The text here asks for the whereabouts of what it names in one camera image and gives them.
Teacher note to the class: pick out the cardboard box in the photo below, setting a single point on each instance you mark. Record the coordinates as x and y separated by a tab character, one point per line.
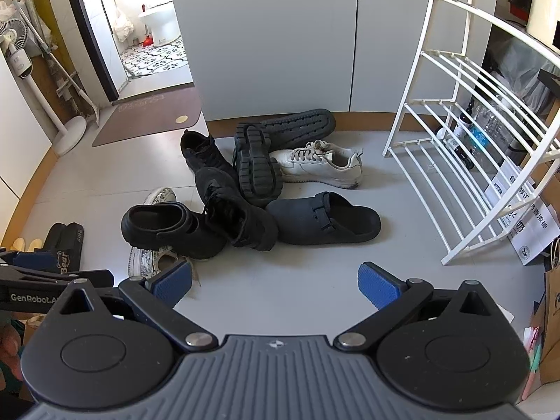
544	4

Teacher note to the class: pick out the beige cloth bag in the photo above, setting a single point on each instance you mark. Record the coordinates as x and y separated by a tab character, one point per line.
35	330

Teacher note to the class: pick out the white bath sponge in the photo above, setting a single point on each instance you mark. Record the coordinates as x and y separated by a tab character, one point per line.
122	26

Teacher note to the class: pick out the pale yellow slipper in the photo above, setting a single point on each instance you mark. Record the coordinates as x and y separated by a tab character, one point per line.
17	245
35	245

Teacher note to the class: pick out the white mop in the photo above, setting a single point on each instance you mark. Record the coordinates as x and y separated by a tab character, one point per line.
78	92

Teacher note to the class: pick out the person's left hand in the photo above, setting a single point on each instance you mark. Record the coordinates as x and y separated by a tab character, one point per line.
9	350

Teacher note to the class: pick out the red plastic object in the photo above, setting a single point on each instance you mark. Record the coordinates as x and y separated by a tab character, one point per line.
148	41

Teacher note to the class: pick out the black lace-up sneaker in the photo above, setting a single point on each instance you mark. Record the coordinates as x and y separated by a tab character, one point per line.
201	151
232	214

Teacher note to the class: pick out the brown paper bag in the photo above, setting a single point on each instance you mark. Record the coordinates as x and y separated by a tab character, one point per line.
550	315

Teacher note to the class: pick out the plain white sneaker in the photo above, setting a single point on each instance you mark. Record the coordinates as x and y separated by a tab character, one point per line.
323	168

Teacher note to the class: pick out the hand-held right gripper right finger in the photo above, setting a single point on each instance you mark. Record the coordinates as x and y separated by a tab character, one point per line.
376	286

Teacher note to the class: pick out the patterned white sneaker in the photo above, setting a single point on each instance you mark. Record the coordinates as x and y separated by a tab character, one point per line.
148	260

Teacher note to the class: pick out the white paper bag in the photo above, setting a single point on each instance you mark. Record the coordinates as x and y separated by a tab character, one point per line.
525	223

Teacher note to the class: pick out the white shoe rack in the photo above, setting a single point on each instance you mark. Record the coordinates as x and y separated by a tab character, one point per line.
455	251

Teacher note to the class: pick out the dark grey buckle clog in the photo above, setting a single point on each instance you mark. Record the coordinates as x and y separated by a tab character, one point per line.
302	127
297	218

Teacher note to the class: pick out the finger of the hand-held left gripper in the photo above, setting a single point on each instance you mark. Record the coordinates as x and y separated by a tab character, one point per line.
35	278
33	261

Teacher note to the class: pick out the black door frame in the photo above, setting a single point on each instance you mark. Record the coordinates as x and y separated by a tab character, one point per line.
89	30

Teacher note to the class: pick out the brown doormat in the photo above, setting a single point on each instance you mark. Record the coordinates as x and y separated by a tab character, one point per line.
144	118

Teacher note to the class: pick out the white standing fan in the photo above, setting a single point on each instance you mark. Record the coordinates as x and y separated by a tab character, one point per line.
70	135

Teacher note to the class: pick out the black printed slipper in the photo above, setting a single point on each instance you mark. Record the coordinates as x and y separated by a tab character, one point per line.
74	245
54	236

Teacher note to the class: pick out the grey plastic bag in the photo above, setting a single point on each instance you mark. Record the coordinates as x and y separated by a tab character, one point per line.
516	65

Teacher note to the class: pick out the white toilet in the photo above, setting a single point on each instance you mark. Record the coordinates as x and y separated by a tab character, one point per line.
159	22

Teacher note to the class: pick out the dark glass bottle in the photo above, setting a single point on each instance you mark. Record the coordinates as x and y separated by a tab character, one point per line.
463	157
464	124

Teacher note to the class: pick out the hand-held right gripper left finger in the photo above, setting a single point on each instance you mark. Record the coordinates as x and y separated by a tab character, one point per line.
173	282

